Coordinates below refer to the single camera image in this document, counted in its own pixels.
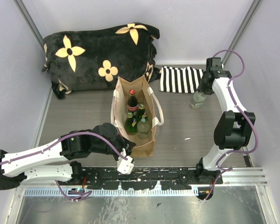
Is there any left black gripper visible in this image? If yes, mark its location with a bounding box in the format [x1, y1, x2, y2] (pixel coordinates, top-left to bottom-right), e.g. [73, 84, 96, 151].
[92, 134, 136, 163]

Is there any clear glass bottle back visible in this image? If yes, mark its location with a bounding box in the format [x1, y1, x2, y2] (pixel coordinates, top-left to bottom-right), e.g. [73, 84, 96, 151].
[190, 91, 206, 109]

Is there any green glass bottle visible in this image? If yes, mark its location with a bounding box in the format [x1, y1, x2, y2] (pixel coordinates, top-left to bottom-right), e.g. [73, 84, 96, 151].
[136, 103, 148, 122]
[125, 112, 137, 135]

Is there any clear bottle green cap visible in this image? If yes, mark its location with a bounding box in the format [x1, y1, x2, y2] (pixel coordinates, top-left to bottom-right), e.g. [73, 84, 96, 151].
[137, 118, 150, 139]

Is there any brown burlap canvas bag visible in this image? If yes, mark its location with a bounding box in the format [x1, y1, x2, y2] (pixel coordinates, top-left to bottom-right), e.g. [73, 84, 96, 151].
[111, 76, 164, 157]

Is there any Coca-Cola glass bottle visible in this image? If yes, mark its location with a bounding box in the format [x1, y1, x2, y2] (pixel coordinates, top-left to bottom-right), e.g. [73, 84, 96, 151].
[127, 89, 139, 116]

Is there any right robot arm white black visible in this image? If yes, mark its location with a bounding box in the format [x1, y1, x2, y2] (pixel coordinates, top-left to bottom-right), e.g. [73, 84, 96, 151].
[195, 57, 256, 184]

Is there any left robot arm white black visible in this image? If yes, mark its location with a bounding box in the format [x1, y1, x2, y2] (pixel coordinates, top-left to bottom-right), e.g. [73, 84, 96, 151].
[0, 123, 136, 190]

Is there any black white striped cloth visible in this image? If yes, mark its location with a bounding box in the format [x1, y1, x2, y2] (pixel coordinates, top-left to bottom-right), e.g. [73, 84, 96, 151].
[159, 66, 203, 94]

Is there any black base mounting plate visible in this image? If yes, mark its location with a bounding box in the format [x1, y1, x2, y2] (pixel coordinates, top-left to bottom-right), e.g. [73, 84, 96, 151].
[57, 167, 224, 191]

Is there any black floral plush blanket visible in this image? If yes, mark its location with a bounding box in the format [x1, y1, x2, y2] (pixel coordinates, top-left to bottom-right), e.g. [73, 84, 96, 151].
[42, 22, 161, 99]

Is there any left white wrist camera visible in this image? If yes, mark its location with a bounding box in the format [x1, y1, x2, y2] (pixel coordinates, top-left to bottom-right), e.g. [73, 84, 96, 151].
[117, 149, 134, 175]

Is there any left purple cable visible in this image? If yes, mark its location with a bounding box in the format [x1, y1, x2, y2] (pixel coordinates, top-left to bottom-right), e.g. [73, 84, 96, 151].
[0, 131, 129, 203]

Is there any aluminium frame rail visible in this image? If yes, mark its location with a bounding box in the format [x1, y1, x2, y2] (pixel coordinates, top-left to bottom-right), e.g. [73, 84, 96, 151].
[12, 167, 274, 224]

